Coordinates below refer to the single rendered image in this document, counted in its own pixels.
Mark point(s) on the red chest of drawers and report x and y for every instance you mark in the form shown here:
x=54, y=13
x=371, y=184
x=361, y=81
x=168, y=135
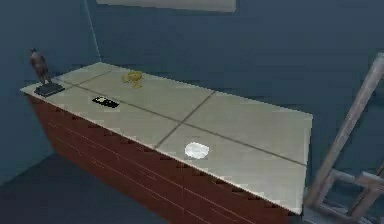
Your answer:
x=213, y=133

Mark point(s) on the white round disc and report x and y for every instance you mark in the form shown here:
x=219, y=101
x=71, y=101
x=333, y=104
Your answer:
x=197, y=150

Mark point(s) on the black remote control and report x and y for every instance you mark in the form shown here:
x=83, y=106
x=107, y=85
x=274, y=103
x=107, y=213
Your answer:
x=105, y=101

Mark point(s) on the dark statue on black base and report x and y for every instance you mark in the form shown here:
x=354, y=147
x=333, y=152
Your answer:
x=41, y=71

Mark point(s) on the pale framed wall picture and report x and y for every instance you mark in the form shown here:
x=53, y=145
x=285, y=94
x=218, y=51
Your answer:
x=173, y=4

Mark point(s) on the grey wooden frame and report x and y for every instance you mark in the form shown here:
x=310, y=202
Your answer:
x=346, y=133

